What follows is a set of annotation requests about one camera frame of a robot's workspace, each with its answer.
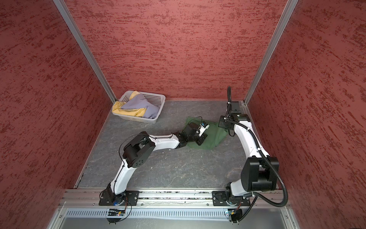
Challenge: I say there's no left aluminium corner post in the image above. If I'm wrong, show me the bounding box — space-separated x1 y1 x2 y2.
53 0 116 103

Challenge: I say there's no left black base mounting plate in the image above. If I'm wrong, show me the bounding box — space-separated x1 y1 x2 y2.
98 189 140 206

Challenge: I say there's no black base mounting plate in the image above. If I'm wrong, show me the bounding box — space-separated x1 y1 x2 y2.
98 189 140 206
212 191 251 207

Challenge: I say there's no white plastic laundry basket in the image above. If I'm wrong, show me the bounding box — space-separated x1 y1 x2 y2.
112 91 166 124

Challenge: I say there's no lavender skirt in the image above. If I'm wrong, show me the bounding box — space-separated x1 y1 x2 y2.
121 94 160 119

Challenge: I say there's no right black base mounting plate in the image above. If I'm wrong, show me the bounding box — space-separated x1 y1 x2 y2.
212 191 251 207

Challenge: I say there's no right aluminium corner post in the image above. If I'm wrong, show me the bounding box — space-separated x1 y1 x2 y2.
244 0 298 106

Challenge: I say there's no right small circuit board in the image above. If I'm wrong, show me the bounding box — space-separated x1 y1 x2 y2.
227 209 243 223

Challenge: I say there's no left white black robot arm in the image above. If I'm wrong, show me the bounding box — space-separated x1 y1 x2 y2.
100 121 210 205

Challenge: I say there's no green skirt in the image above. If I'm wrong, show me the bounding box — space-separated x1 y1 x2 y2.
187 119 228 150

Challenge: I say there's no yellow skirt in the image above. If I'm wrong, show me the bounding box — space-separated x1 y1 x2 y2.
112 91 145 117

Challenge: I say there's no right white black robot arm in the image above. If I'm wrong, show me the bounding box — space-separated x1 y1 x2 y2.
219 102 279 205

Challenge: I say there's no small circuit board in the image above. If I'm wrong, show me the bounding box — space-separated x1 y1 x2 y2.
227 209 243 223
107 209 126 217

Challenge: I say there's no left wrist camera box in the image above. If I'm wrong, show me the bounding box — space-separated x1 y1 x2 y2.
198 121 210 137

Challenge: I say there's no left small circuit board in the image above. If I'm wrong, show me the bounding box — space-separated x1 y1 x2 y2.
107 209 126 217

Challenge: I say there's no aluminium corner post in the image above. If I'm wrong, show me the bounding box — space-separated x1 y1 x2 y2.
244 0 298 106
53 0 116 103

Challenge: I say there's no black corrugated cable conduit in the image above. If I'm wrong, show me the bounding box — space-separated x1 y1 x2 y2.
224 85 288 208

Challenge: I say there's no aluminium front rail frame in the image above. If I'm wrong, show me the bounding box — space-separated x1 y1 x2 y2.
47 187 299 229

